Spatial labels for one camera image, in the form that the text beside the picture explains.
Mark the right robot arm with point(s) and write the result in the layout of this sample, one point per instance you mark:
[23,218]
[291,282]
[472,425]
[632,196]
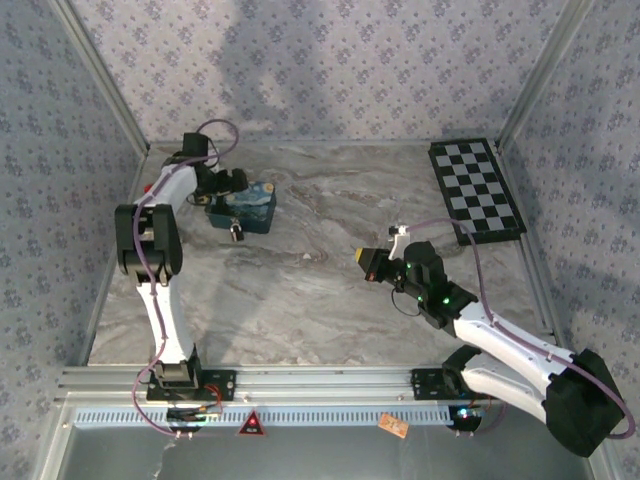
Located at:
[500,335]

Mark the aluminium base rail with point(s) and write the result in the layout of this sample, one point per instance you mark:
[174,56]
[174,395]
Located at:
[320,382]

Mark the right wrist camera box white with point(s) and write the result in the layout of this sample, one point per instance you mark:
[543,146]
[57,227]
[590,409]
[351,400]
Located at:
[398,237]

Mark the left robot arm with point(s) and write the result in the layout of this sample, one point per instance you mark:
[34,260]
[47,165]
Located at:
[165,320]

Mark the starry night tin box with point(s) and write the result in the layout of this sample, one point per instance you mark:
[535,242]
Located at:
[250,210]

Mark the orange card tag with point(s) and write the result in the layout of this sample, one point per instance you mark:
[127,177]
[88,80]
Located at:
[393,425]

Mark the red triangle warning sign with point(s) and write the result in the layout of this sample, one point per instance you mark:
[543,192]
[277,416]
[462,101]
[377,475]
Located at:
[251,426]

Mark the black grey chessboard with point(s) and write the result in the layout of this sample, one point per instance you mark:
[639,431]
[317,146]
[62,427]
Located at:
[475,190]

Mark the aluminium frame post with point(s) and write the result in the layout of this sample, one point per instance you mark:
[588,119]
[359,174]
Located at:
[104,75]
[541,75]

